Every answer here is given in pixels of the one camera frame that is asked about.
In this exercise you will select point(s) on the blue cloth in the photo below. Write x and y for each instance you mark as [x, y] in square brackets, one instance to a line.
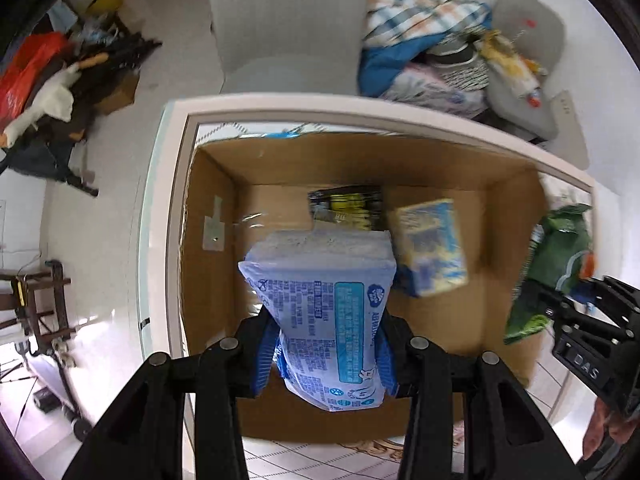
[385, 67]

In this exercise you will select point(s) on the grey armchair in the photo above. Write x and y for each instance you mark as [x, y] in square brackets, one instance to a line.
[287, 20]

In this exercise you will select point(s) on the yellow plush toy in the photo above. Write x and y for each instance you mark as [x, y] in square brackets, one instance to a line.
[512, 65]

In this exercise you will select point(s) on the red plastic bag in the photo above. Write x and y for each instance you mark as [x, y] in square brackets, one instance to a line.
[27, 72]

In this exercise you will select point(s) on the plaid cloth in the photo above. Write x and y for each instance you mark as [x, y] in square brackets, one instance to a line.
[415, 0]

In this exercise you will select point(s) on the white plush goose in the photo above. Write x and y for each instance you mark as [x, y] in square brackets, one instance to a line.
[50, 97]

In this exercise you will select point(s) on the large cardboard box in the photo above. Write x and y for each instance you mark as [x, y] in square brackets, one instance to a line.
[240, 280]

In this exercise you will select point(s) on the dark clothes pile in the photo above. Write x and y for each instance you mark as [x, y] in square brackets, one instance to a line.
[55, 152]

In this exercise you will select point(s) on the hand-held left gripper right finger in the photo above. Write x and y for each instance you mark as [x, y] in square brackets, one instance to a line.
[388, 367]

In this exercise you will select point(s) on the black white striped cloth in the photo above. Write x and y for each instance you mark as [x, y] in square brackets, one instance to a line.
[465, 72]

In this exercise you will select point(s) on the green packet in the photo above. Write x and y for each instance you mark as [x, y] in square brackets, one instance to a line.
[552, 265]

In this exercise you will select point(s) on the person's right hand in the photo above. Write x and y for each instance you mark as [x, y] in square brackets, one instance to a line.
[600, 432]

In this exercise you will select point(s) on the white framed glass table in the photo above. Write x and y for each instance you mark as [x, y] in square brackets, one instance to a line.
[160, 240]

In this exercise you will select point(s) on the yellow blue packet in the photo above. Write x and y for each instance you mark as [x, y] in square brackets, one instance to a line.
[431, 247]

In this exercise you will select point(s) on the dark wooden stool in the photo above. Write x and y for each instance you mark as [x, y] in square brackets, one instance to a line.
[45, 305]

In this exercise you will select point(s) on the black yellow packet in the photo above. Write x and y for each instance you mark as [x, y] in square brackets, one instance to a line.
[345, 207]

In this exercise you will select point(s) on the pale floral cloth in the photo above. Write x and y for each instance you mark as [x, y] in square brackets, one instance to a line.
[435, 92]

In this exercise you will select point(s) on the blue tissue pack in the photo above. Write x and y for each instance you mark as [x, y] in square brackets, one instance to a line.
[320, 300]

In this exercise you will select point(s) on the white wheeled stand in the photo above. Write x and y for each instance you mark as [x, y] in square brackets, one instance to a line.
[60, 390]

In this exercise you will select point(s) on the small cardboard box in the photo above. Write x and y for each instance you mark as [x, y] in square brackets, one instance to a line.
[117, 92]

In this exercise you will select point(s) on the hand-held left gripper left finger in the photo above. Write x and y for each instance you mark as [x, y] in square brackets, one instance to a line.
[262, 362]

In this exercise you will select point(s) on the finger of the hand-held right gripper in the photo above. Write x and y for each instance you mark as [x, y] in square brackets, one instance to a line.
[542, 302]
[617, 296]

